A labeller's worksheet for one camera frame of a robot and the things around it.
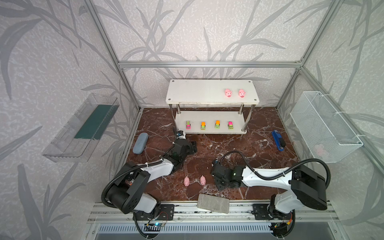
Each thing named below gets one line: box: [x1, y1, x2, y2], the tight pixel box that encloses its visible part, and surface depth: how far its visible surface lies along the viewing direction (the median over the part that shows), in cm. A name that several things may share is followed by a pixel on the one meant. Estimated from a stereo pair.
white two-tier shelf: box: [165, 79, 260, 135], surface depth 88 cm
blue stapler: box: [271, 129, 286, 152], surface depth 98 cm
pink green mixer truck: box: [227, 121, 234, 130], surface depth 101 cm
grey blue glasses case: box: [132, 132, 149, 155], surface depth 98 cm
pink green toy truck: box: [186, 120, 191, 130], surface depth 101 cm
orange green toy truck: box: [201, 121, 206, 130], surface depth 101 cm
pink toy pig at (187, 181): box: [184, 176, 191, 187], surface depth 84 cm
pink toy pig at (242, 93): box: [238, 88, 246, 98], surface depth 80 cm
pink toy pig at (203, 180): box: [200, 175, 207, 186], surface depth 84 cm
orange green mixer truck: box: [215, 120, 221, 129], surface depth 102 cm
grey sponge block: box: [197, 193, 230, 214], surface depth 75 cm
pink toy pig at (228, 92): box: [225, 88, 233, 98], surface depth 80 cm
